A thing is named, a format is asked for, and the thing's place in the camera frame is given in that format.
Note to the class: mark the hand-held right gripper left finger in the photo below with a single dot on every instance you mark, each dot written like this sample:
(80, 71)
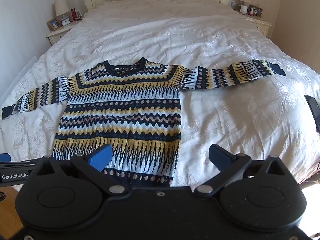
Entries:
(101, 157)

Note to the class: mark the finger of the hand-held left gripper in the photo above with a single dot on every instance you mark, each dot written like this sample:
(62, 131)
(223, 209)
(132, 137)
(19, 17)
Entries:
(4, 158)

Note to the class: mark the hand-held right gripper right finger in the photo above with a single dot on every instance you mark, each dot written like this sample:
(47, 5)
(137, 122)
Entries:
(220, 158)

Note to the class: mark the navy yellow patterned knit sweater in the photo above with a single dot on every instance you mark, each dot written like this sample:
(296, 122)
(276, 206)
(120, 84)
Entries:
(120, 110)

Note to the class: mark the white embroidered duvet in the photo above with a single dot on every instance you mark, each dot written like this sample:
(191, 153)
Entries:
(225, 117)

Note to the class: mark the black flat device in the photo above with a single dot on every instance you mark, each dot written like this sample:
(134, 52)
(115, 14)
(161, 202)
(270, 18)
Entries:
(313, 110)

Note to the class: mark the cream nightstand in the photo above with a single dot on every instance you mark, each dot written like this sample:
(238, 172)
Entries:
(260, 24)
(58, 33)

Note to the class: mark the small white clock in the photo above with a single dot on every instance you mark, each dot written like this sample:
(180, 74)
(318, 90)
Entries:
(65, 22)

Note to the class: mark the small white gadget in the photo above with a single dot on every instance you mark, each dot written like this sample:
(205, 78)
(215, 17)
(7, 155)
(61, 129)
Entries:
(80, 16)

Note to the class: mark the white smart speaker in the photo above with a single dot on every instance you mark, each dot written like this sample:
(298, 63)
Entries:
(243, 9)

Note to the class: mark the wooden photo frame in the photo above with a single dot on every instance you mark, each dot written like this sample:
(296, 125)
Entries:
(255, 10)
(53, 24)

